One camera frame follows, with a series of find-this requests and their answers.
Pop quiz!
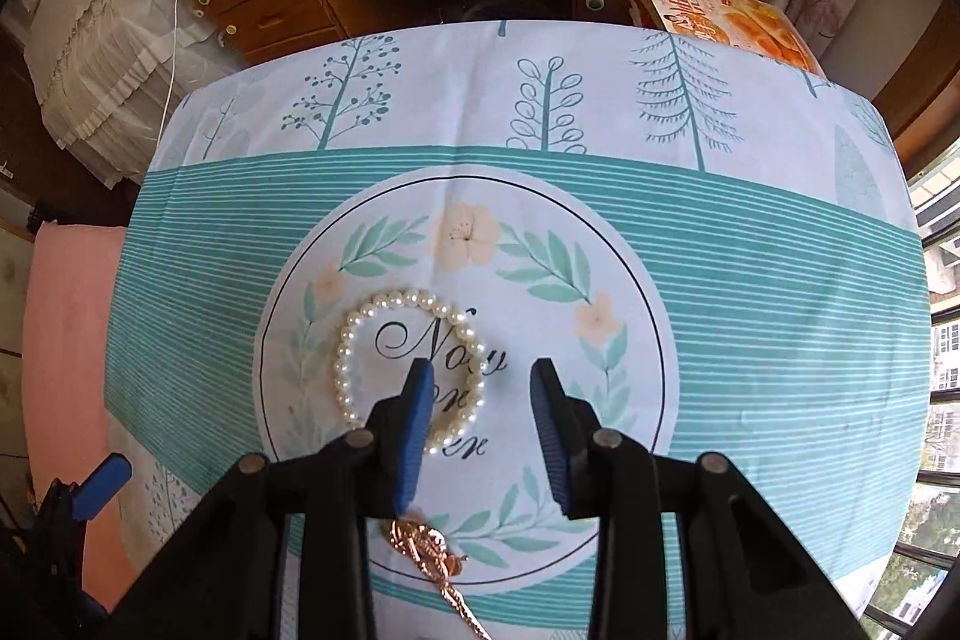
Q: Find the lace covered furniture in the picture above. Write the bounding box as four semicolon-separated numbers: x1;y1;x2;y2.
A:
0;0;248;187

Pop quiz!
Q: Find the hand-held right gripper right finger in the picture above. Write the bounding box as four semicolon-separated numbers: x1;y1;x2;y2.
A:
529;357;871;640

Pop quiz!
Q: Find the pink blanket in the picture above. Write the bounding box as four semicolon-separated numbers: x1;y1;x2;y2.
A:
21;224;162;615

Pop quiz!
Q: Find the white charger cable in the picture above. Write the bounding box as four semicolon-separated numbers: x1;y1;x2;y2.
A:
154;0;200;139

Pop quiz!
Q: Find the gold hair stick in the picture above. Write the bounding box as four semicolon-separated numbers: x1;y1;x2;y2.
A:
384;518;492;640

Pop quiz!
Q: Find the white pearl bracelet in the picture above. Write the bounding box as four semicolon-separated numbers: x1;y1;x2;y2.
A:
336;289;487;455

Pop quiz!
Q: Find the orange printed carton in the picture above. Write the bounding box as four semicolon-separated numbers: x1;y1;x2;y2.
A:
636;0;835;81

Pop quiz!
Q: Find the metal window grille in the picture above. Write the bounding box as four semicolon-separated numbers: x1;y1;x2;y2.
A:
847;137;960;640

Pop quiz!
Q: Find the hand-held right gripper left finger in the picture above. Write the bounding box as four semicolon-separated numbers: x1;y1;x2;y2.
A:
109;357;437;640

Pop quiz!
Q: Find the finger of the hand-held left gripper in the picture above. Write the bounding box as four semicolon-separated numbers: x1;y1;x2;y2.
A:
34;452;134;540

